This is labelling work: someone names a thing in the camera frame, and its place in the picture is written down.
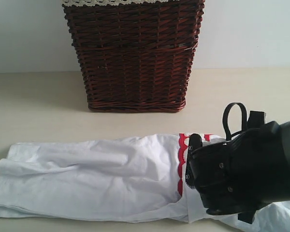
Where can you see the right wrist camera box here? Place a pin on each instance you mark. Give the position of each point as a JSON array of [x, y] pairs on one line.
[[194, 143]]

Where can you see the white t-shirt with red lettering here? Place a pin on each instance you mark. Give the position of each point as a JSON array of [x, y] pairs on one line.
[[136, 179]]

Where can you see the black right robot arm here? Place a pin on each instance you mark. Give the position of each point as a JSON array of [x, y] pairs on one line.
[[242, 175]]

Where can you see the dark red wicker basket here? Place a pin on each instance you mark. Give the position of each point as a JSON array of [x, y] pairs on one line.
[[136, 57]]

